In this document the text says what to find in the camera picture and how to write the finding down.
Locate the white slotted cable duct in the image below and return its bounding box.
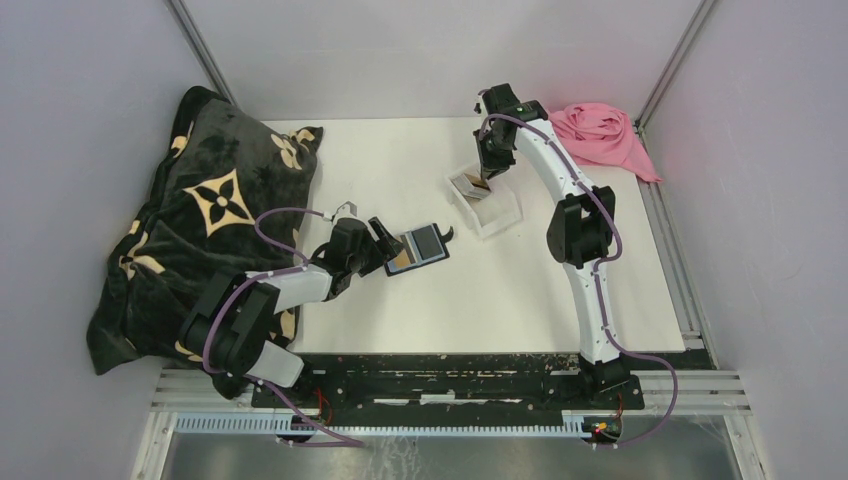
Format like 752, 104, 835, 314
173, 412, 591, 439

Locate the aluminium frame rail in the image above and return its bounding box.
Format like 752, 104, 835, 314
634, 0, 719, 136
164, 0, 238, 106

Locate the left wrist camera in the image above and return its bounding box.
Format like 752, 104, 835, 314
323, 201, 358, 225

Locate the white plastic bin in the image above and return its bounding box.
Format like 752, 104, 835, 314
445, 166, 523, 240

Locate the stack of cards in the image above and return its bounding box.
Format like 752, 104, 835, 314
456, 173, 492, 200

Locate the gold credit card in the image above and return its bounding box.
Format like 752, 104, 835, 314
385, 244, 417, 276

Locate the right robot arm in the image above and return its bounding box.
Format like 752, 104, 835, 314
474, 84, 630, 408

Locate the black leather card holder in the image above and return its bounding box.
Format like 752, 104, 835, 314
384, 223, 455, 277

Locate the aluminium frame rail left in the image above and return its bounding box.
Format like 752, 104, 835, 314
164, 0, 238, 106

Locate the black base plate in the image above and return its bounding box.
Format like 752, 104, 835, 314
283, 353, 645, 428

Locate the black floral pillow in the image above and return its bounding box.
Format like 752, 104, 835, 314
86, 86, 324, 375

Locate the aluminium frame rail right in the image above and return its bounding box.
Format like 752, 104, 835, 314
634, 0, 719, 136

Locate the dark glossy credit card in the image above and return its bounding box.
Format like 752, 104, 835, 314
411, 224, 448, 263

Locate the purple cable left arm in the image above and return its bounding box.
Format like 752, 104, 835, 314
201, 207, 364, 450

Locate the pink crumpled cloth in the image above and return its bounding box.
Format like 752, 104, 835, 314
549, 102, 663, 183

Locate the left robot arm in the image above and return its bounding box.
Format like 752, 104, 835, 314
177, 217, 403, 407

